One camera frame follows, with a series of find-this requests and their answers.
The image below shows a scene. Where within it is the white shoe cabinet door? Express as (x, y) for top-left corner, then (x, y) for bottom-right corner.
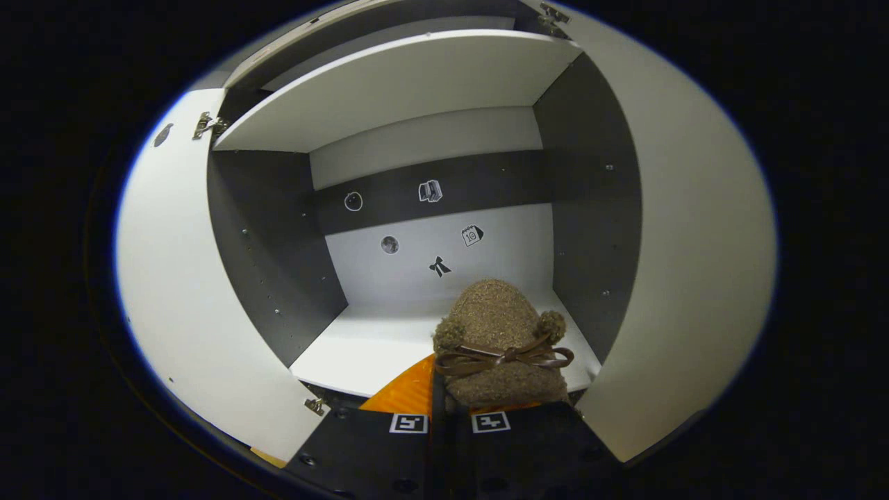
(528, 0), (779, 464)
(115, 87), (327, 463)

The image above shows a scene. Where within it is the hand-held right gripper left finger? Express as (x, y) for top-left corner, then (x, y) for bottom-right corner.
(281, 353), (445, 500)

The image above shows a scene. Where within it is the white shoe cabinet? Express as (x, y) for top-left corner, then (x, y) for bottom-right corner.
(115, 0), (779, 465)

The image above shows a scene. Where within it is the brown fuzzy shoe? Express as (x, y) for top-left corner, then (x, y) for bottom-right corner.
(432, 279), (576, 412)

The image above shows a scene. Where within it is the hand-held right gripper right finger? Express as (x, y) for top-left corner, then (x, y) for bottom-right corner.
(444, 399), (626, 500)

